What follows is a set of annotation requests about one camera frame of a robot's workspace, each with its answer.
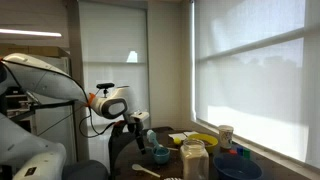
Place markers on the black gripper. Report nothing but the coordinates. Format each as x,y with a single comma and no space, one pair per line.
137,128

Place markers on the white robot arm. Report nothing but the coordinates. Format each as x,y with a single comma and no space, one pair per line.
38,158

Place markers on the white plastic spoon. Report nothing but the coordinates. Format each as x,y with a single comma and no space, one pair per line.
138,167

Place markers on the black chair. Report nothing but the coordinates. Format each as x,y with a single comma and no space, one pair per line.
120,137

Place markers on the yellow lemon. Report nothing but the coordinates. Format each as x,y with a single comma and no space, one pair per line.
177,141

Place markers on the white paper napkin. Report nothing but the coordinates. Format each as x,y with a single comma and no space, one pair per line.
180,136
190,133

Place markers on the glass jar with white powder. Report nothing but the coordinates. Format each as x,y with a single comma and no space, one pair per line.
195,160

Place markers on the yellow bowl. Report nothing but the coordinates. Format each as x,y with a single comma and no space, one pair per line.
209,141

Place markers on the patterned paper cup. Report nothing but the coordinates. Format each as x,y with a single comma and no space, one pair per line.
225,136

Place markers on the dark blue bowl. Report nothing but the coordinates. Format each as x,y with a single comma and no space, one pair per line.
235,167

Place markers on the red toy block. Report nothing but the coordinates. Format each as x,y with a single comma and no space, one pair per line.
233,151

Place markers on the blue toy block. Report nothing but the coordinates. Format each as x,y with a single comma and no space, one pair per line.
240,151

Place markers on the green toy block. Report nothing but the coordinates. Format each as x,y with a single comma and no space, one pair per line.
246,153

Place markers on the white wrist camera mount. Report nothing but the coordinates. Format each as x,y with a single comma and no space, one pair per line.
139,116

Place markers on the black camera stand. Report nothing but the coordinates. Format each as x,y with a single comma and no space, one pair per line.
17,115

